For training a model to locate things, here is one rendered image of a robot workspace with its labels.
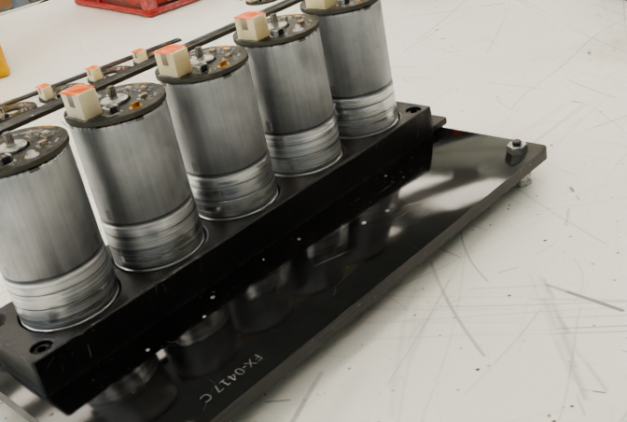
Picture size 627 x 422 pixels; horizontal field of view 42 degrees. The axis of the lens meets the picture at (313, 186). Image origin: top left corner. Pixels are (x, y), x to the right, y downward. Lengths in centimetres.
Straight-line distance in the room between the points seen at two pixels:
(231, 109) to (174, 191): 3
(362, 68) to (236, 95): 5
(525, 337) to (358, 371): 4
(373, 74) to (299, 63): 3
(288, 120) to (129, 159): 5
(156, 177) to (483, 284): 9
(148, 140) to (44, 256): 4
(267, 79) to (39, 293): 8
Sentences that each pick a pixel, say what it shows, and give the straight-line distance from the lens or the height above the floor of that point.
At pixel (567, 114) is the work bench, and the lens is 31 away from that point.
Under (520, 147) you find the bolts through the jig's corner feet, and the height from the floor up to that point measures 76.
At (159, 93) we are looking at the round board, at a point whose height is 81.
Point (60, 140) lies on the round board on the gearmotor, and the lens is 19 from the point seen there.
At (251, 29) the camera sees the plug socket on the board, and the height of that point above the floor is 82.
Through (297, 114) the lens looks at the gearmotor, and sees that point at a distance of 23.
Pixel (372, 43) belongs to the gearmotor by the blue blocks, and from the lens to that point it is 25.
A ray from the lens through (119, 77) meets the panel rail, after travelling 23.
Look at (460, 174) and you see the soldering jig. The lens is 25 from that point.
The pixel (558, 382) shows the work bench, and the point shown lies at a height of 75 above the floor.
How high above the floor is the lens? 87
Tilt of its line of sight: 26 degrees down
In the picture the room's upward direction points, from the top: 12 degrees counter-clockwise
